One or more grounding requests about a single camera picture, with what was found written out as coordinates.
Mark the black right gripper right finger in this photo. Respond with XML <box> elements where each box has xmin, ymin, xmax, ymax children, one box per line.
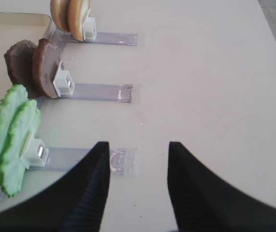
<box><xmin>167</xmin><ymin>142</ymin><xmax>276</xmax><ymax>232</ymax></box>

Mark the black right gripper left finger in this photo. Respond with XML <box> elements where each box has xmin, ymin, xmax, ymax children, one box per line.
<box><xmin>0</xmin><ymin>142</ymin><xmax>110</xmax><ymax>232</ymax></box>

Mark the green lettuce leaf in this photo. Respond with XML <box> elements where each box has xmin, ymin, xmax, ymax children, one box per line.
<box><xmin>0</xmin><ymin>100</ymin><xmax>41</xmax><ymax>198</ymax></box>
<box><xmin>0</xmin><ymin>85</ymin><xmax>28</xmax><ymax>185</ymax></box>

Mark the white lettuce pusher block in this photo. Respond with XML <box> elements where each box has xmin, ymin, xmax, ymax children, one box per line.
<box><xmin>20</xmin><ymin>138</ymin><xmax>49</xmax><ymax>169</ymax></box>

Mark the brown meat patty front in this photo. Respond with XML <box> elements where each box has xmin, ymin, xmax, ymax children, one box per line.
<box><xmin>32</xmin><ymin>38</ymin><xmax>62</xmax><ymax>99</ymax></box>

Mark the brown meat patty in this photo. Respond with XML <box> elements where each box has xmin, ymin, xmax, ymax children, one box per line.
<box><xmin>32</xmin><ymin>38</ymin><xmax>62</xmax><ymax>99</ymax></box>
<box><xmin>4</xmin><ymin>40</ymin><xmax>37</xmax><ymax>87</ymax></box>

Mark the brown meat patty rear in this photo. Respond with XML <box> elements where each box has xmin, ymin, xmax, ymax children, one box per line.
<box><xmin>4</xmin><ymin>40</ymin><xmax>37</xmax><ymax>87</ymax></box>

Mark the white bread pusher block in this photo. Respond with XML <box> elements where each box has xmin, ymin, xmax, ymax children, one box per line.
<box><xmin>82</xmin><ymin>17</ymin><xmax>97</xmax><ymax>40</ymax></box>

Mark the bread slice near pusher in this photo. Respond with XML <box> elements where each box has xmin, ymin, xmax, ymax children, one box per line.
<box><xmin>67</xmin><ymin>0</ymin><xmax>91</xmax><ymax>41</ymax></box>

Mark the bread slice far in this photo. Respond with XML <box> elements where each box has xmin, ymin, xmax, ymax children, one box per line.
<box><xmin>50</xmin><ymin>0</ymin><xmax>70</xmax><ymax>32</ymax></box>

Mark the clear acrylic holder rack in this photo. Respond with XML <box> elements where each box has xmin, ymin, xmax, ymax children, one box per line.
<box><xmin>27</xmin><ymin>32</ymin><xmax>138</xmax><ymax>174</ymax></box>

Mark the white patty pusher block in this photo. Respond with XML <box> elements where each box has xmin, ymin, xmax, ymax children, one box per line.
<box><xmin>53</xmin><ymin>68</ymin><xmax>75</xmax><ymax>97</ymax></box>

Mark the cream plastic tray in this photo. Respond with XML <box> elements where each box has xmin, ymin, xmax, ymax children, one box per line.
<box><xmin>0</xmin><ymin>12</ymin><xmax>51</xmax><ymax>47</ymax></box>

